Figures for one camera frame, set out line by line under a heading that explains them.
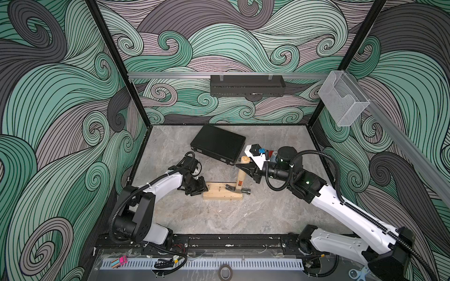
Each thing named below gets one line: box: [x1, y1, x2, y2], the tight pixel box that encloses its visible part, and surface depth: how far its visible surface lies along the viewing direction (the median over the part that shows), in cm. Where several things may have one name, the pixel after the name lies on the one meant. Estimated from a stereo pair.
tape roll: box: [217, 264, 234, 281], surface depth 67 cm
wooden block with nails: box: [202, 182, 244, 201], surface depth 86 cm
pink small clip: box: [118, 255, 128, 266], surface depth 70 cm
